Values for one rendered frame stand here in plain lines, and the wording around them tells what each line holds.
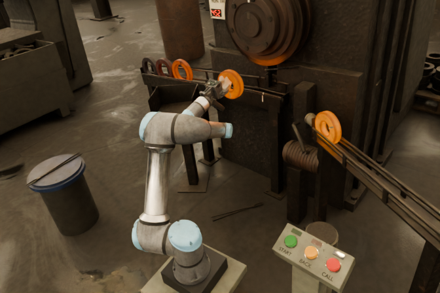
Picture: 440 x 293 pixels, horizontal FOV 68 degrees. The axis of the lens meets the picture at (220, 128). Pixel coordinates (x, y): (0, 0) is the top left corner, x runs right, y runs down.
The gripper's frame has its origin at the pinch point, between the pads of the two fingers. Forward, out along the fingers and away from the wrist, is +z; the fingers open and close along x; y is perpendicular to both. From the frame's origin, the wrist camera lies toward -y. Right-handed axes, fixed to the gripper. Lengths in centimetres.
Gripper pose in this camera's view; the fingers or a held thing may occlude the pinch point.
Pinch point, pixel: (230, 80)
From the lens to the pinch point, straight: 172.5
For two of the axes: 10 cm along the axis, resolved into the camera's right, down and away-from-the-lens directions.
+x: -7.4, -2.6, 6.2
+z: 6.1, -6.6, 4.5
